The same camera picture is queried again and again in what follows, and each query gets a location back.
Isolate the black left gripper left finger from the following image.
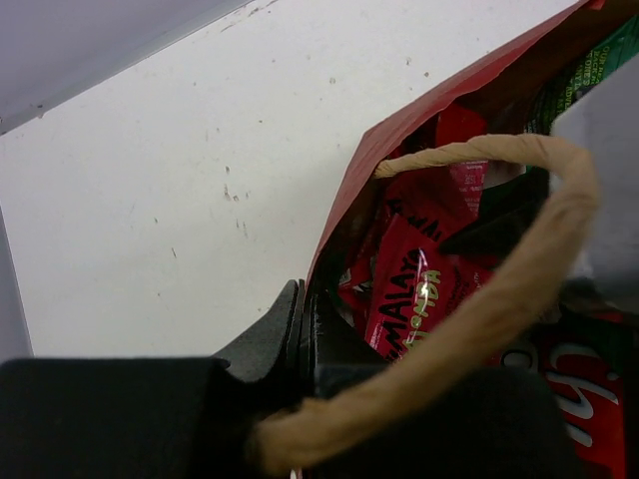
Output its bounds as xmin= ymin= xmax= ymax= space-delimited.
xmin=1 ymin=280 xmax=304 ymax=478

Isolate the green Chuba chips bag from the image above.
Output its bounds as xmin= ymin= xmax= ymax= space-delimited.
xmin=490 ymin=310 xmax=633 ymax=478

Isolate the green white snack pack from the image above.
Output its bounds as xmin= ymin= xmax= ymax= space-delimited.
xmin=523 ymin=15 xmax=638 ymax=135

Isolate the red paper bag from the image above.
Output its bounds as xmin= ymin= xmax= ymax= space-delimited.
xmin=247 ymin=0 xmax=639 ymax=475

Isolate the small red candy packet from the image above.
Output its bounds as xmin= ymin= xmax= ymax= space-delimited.
xmin=383 ymin=104 xmax=488 ymax=243

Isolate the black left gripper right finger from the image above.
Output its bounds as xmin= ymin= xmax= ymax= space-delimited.
xmin=300 ymin=292 xmax=582 ymax=478

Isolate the small pink candy packet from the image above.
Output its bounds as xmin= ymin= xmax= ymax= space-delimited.
xmin=365 ymin=216 xmax=492 ymax=361

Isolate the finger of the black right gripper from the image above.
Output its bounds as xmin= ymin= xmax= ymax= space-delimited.
xmin=438 ymin=169 xmax=549 ymax=262

